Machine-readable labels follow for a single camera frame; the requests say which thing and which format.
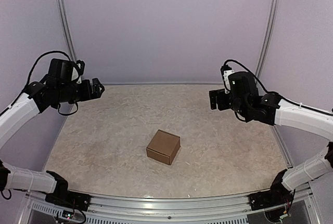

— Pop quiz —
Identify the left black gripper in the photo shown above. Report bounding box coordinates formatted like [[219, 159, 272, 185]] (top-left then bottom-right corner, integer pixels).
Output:
[[57, 77, 105, 104]]

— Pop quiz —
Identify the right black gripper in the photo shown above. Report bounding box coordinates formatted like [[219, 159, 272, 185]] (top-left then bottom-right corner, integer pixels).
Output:
[[209, 88, 249, 117]]

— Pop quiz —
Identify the brown cardboard box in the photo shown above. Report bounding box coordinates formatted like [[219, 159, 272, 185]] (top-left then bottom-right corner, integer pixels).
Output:
[[146, 129, 181, 166]]

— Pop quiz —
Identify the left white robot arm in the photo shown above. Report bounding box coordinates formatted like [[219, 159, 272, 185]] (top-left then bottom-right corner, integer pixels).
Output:
[[1, 78, 105, 206]]

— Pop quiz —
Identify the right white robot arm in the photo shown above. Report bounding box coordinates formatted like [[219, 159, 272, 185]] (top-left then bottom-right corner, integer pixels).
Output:
[[209, 89, 332, 205]]

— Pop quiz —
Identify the back aluminium floor rail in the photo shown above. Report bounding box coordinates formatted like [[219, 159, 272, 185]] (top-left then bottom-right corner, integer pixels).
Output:
[[83, 82, 253, 87]]

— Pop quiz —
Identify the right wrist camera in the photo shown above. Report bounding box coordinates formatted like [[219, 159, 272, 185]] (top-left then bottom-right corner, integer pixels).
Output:
[[221, 64, 235, 94]]

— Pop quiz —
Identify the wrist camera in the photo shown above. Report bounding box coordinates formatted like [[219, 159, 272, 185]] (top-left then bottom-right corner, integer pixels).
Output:
[[71, 60, 85, 84], [221, 64, 235, 94]]

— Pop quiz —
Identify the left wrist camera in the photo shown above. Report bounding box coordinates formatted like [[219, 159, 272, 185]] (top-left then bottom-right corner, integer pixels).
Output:
[[71, 60, 85, 84]]

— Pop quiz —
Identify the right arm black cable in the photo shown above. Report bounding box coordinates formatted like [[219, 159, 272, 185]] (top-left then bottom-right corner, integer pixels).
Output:
[[223, 59, 333, 123]]

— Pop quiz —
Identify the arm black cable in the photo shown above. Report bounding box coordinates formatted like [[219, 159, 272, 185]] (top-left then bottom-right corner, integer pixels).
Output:
[[223, 59, 333, 123], [24, 50, 79, 116]]

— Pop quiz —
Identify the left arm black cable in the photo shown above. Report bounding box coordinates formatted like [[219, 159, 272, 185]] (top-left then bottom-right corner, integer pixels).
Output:
[[24, 50, 79, 116]]

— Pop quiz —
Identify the front aluminium frame rail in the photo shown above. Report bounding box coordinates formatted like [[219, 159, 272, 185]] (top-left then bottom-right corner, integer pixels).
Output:
[[18, 179, 321, 224]]

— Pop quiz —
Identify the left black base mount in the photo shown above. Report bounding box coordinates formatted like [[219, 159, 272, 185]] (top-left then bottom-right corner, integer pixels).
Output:
[[45, 170, 92, 211]]

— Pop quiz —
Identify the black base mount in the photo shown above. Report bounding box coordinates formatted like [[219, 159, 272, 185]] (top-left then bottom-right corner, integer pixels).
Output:
[[45, 170, 92, 211], [248, 169, 294, 210]]

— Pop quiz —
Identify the left aluminium corner post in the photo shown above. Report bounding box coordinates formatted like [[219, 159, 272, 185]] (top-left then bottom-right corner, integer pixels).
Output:
[[56, 0, 78, 63]]

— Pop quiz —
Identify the aluminium corner post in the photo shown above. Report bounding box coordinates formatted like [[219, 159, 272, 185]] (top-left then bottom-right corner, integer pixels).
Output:
[[255, 0, 279, 78], [56, 0, 78, 63]]

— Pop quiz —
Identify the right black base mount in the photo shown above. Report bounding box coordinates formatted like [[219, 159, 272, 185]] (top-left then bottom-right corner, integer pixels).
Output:
[[248, 169, 294, 210]]

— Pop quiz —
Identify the right aluminium corner post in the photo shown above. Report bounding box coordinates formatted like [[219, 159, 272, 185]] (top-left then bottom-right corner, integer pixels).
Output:
[[255, 0, 279, 78]]

